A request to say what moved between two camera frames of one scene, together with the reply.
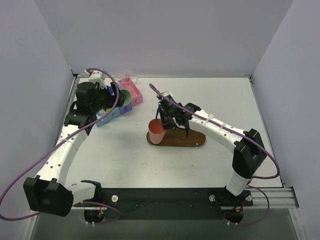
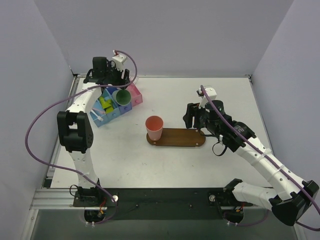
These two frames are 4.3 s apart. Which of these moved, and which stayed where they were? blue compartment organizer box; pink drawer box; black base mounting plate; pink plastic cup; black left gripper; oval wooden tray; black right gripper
Moved: black right gripper; black left gripper; pink plastic cup
Stayed: black base mounting plate; pink drawer box; oval wooden tray; blue compartment organizer box
